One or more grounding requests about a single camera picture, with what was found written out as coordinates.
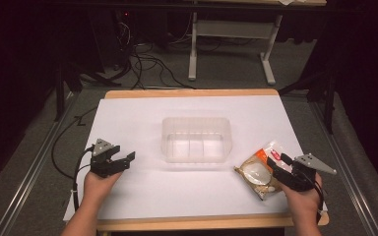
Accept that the bundle of black floor cables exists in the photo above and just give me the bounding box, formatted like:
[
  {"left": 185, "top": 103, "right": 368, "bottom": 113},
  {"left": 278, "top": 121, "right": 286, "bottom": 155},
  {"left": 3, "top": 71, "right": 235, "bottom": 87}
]
[{"left": 111, "top": 19, "right": 197, "bottom": 91}]

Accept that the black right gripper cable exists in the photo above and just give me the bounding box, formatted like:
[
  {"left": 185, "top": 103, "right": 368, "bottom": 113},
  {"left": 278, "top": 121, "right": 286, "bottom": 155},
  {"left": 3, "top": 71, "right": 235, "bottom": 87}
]
[{"left": 312, "top": 179, "right": 326, "bottom": 225}]

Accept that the white paper sheet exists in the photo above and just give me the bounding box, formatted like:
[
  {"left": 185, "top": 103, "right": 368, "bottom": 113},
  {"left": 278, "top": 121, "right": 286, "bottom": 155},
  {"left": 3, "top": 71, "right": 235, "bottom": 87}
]
[{"left": 62, "top": 95, "right": 329, "bottom": 222}]

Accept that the clear snack packet orange label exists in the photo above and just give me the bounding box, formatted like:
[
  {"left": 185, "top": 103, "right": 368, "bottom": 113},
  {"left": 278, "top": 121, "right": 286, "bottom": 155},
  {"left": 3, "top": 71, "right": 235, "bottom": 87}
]
[{"left": 233, "top": 140, "right": 293, "bottom": 202}]

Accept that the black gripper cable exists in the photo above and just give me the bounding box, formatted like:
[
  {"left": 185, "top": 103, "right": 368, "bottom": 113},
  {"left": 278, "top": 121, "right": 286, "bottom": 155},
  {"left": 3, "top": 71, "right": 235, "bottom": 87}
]
[
  {"left": 312, "top": 179, "right": 326, "bottom": 225},
  {"left": 71, "top": 147, "right": 95, "bottom": 212}
]

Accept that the black floor cable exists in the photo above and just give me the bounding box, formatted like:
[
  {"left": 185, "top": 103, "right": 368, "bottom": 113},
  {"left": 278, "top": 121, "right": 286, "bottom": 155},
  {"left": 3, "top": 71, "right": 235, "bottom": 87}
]
[{"left": 50, "top": 105, "right": 98, "bottom": 181}]

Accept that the person's left hand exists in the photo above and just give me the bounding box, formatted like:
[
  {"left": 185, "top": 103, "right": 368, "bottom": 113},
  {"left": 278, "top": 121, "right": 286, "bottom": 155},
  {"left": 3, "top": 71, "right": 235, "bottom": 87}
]
[{"left": 83, "top": 169, "right": 124, "bottom": 207}]

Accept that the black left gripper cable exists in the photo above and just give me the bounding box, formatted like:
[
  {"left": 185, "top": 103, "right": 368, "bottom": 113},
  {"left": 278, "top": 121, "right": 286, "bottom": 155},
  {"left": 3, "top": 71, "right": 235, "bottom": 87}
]
[{"left": 71, "top": 147, "right": 95, "bottom": 212}]

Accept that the metal floor rail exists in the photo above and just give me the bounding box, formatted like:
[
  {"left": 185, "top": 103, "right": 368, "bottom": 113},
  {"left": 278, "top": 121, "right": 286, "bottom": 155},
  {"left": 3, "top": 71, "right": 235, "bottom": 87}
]
[
  {"left": 0, "top": 91, "right": 77, "bottom": 236},
  {"left": 309, "top": 100, "right": 376, "bottom": 236}
]

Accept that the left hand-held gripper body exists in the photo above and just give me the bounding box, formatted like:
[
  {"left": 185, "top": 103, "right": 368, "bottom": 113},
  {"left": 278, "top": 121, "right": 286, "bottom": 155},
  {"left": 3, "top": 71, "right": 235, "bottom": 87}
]
[{"left": 89, "top": 138, "right": 131, "bottom": 179}]

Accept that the white metal desk frame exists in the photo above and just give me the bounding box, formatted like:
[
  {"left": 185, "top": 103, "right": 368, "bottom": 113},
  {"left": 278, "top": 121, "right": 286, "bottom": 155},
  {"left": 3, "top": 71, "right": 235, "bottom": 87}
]
[{"left": 187, "top": 11, "right": 284, "bottom": 87}]

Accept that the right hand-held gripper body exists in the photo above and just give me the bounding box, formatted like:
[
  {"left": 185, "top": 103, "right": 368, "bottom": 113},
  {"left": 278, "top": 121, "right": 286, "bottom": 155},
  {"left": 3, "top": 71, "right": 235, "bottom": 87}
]
[{"left": 277, "top": 152, "right": 338, "bottom": 193}]

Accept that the black metal stand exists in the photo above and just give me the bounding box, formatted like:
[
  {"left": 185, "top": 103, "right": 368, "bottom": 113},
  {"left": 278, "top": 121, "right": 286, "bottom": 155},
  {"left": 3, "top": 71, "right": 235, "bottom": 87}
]
[
  {"left": 53, "top": 60, "right": 84, "bottom": 123},
  {"left": 277, "top": 70, "right": 339, "bottom": 135}
]

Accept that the clear plastic container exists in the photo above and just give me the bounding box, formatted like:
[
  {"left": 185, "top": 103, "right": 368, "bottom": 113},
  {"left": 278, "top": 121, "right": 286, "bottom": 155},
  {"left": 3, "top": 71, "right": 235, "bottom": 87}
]
[{"left": 160, "top": 116, "right": 233, "bottom": 164}]

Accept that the person's right hand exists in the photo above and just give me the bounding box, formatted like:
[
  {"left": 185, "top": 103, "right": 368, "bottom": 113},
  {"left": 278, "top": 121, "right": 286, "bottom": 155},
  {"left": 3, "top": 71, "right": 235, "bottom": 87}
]
[{"left": 279, "top": 171, "right": 325, "bottom": 220}]

